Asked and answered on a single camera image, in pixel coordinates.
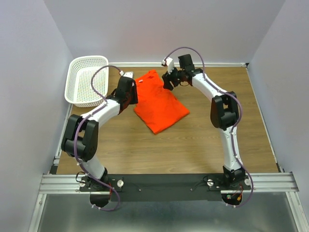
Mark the black mounting base plate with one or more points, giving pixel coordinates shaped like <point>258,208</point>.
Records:
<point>165,188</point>

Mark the orange t-shirt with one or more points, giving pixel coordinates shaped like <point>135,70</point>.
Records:
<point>157,107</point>

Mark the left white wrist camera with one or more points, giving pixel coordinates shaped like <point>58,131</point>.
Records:
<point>127,74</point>

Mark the aluminium frame rail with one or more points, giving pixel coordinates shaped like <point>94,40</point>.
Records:
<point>262,182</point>

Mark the white perforated plastic basket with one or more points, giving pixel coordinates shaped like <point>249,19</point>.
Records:
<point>78,89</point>

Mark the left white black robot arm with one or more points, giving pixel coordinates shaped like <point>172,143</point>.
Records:
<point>80,139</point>

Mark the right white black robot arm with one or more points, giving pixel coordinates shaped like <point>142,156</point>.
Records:
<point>224,114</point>

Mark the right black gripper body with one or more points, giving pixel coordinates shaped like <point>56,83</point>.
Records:
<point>175,77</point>

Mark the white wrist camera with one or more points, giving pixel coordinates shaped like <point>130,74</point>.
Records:
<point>169,64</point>
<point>127,74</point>

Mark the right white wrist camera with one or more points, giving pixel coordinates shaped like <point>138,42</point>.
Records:
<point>169,64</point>

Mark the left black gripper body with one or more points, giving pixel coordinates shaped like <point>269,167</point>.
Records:
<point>133,97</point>

